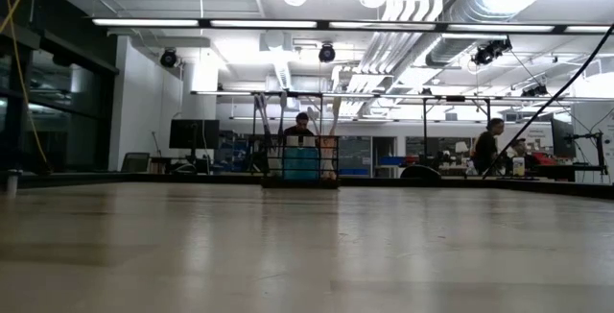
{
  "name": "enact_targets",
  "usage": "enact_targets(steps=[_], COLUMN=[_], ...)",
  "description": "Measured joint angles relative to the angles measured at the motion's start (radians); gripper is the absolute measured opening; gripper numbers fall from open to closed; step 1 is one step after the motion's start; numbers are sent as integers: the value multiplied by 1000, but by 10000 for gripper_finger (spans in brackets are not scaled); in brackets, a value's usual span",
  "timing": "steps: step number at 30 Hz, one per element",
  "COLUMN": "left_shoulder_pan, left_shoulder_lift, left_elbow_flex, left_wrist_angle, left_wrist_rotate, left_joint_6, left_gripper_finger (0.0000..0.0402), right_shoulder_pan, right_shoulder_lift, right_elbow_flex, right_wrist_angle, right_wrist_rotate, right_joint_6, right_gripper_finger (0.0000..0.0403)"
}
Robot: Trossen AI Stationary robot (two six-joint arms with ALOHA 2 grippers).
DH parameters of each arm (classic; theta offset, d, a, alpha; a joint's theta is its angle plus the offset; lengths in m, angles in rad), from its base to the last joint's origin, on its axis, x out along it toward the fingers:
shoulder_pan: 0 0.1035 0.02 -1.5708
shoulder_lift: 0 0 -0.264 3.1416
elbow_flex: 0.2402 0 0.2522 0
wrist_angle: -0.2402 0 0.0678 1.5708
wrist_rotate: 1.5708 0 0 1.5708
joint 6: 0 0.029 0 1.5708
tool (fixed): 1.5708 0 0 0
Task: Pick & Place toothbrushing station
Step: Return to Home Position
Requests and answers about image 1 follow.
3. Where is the black aluminium table frame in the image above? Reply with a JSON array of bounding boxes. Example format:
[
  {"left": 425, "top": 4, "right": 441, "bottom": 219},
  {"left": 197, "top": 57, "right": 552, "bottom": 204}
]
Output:
[{"left": 0, "top": 171, "right": 614, "bottom": 200}]

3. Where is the yellow hanging cable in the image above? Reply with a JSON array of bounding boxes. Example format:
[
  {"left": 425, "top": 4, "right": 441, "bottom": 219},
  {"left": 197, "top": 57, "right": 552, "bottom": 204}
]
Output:
[{"left": 0, "top": 0, "right": 52, "bottom": 175}]

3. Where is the black wire toothbrush caddy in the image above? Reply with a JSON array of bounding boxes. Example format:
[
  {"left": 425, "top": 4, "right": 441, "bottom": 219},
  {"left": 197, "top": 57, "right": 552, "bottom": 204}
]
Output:
[{"left": 261, "top": 133, "right": 342, "bottom": 189}]

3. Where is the black computer monitor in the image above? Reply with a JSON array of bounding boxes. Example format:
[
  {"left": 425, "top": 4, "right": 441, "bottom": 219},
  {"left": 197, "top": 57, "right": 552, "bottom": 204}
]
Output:
[
  {"left": 168, "top": 118, "right": 221, "bottom": 151},
  {"left": 550, "top": 117, "right": 578, "bottom": 158}
]

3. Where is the red bin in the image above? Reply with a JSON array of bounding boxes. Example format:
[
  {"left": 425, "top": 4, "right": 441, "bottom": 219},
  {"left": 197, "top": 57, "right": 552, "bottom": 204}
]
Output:
[{"left": 531, "top": 152, "right": 582, "bottom": 182}]

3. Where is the black overhead rig beam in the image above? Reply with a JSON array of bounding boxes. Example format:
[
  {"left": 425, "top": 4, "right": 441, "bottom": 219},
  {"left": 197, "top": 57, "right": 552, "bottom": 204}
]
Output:
[{"left": 90, "top": 17, "right": 614, "bottom": 35}]

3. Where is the black workstation frame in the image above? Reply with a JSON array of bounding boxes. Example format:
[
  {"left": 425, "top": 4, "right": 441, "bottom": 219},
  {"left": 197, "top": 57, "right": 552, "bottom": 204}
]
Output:
[{"left": 248, "top": 90, "right": 493, "bottom": 180}]

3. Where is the small silver post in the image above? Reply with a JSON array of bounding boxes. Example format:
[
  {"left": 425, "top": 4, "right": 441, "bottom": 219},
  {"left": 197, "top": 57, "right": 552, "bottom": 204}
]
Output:
[{"left": 5, "top": 168, "right": 23, "bottom": 197}]

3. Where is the black ceiling cable reel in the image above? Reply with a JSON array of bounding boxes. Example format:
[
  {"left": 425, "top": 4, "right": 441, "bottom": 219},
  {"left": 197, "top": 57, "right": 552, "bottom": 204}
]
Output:
[
  {"left": 159, "top": 47, "right": 178, "bottom": 69},
  {"left": 318, "top": 42, "right": 337, "bottom": 64}
]

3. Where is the person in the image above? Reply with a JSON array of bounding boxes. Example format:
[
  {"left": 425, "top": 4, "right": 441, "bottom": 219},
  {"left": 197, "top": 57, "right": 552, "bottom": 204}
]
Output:
[
  {"left": 507, "top": 137, "right": 542, "bottom": 171},
  {"left": 471, "top": 117, "right": 507, "bottom": 176},
  {"left": 282, "top": 111, "right": 317, "bottom": 137}
]

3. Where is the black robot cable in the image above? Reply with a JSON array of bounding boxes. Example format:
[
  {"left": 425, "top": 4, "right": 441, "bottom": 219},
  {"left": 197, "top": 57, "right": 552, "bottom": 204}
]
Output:
[{"left": 481, "top": 23, "right": 614, "bottom": 181}]

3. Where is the black chair back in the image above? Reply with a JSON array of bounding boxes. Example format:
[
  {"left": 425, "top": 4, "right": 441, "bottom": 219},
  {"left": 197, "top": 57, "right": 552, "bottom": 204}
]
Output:
[{"left": 120, "top": 151, "right": 152, "bottom": 175}]

